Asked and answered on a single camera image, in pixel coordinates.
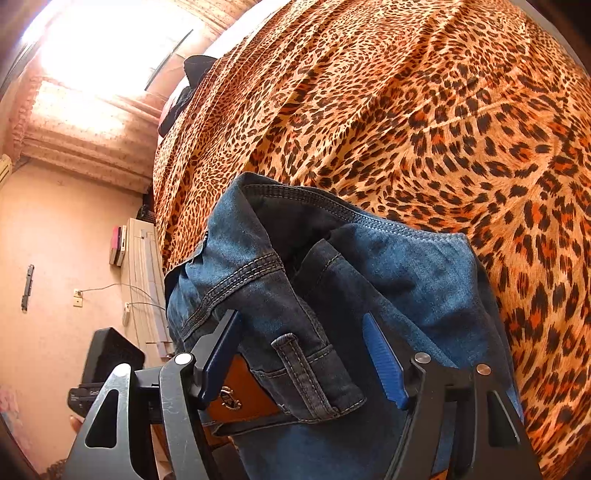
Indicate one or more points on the pink book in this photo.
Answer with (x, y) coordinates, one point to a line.
(117, 246)

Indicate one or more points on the person's left hand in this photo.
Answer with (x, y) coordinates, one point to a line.
(76, 423)

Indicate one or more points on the leopard print bedspread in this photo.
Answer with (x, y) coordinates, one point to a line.
(465, 117)

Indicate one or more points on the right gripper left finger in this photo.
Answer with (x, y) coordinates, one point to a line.
(213, 355)

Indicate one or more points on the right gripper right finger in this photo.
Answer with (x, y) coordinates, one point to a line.
(391, 355)

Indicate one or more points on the wall power outlet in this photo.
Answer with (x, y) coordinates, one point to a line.
(77, 299)

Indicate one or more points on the black wall bracket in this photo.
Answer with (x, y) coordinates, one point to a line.
(27, 288)

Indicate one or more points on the blue denim jeans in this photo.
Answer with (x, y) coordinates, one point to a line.
(303, 267)

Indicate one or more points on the black clothes pile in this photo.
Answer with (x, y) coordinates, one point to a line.
(195, 69)

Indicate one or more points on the beige curtain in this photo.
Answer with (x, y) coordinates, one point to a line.
(84, 83)

